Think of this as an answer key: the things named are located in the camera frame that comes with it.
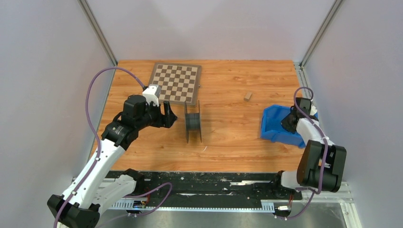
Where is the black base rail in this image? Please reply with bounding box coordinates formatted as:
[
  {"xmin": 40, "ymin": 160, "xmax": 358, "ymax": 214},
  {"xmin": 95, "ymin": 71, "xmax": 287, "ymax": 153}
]
[{"xmin": 101, "ymin": 171, "xmax": 310, "ymax": 213}]

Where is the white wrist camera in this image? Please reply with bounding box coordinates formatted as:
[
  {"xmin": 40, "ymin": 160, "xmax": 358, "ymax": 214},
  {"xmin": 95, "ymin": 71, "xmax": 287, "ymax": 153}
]
[
  {"xmin": 142, "ymin": 84, "xmax": 161, "ymax": 107},
  {"xmin": 310, "ymin": 105, "xmax": 317, "ymax": 116}
]

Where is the aluminium frame post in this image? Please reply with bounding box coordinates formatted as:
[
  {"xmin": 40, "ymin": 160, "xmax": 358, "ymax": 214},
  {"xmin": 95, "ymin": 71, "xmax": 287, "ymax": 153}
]
[
  {"xmin": 78, "ymin": 0, "xmax": 118, "ymax": 66},
  {"xmin": 300, "ymin": 0, "xmax": 344, "ymax": 68}
]

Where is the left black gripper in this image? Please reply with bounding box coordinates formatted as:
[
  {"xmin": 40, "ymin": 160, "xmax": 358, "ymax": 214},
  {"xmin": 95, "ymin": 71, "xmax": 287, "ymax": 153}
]
[{"xmin": 136, "ymin": 99, "xmax": 178, "ymax": 130}]

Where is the left aluminium frame post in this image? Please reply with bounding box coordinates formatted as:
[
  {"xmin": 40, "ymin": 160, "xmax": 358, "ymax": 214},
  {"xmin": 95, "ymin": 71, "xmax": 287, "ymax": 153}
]
[{"xmin": 78, "ymin": 0, "xmax": 118, "ymax": 66}]

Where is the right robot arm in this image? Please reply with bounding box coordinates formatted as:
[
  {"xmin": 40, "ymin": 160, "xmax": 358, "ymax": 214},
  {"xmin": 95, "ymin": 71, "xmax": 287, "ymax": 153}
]
[{"xmin": 271, "ymin": 97, "xmax": 347, "ymax": 199}]

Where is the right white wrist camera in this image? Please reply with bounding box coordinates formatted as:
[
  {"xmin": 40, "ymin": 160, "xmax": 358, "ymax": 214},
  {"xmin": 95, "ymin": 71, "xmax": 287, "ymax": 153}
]
[{"xmin": 310, "ymin": 105, "xmax": 317, "ymax": 116}]

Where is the right aluminium frame post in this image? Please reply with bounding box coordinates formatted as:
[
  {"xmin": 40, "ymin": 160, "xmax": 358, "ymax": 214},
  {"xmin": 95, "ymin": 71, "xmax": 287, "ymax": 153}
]
[{"xmin": 300, "ymin": 0, "xmax": 344, "ymax": 68}]

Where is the dark grey cable spool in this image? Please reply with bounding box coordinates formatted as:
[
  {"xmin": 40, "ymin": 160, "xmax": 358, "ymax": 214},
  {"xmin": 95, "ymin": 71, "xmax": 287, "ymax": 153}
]
[{"xmin": 184, "ymin": 100, "xmax": 202, "ymax": 143}]

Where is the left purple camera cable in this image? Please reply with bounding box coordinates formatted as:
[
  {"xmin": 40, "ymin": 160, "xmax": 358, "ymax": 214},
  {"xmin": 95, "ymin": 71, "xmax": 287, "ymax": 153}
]
[{"xmin": 53, "ymin": 66, "xmax": 149, "ymax": 228}]

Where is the wooden chessboard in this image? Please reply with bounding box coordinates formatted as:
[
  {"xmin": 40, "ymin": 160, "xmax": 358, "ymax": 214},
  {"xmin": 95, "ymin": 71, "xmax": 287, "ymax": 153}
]
[{"xmin": 149, "ymin": 62, "xmax": 202, "ymax": 106}]

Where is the small wooden block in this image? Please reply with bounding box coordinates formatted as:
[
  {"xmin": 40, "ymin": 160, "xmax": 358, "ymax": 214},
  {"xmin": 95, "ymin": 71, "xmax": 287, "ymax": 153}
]
[{"xmin": 244, "ymin": 92, "xmax": 252, "ymax": 102}]

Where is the blue plastic bin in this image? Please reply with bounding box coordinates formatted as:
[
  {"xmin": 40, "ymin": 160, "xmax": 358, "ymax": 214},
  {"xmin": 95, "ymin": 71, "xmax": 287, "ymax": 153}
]
[{"xmin": 260, "ymin": 104, "xmax": 305, "ymax": 148}]

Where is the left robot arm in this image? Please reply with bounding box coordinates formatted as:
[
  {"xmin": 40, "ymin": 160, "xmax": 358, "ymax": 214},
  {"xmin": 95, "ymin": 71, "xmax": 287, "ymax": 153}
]
[{"xmin": 47, "ymin": 95, "xmax": 177, "ymax": 228}]

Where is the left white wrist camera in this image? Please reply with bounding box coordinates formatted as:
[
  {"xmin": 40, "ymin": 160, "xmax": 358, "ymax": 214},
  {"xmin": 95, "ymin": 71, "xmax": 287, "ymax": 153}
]
[{"xmin": 142, "ymin": 84, "xmax": 161, "ymax": 107}]

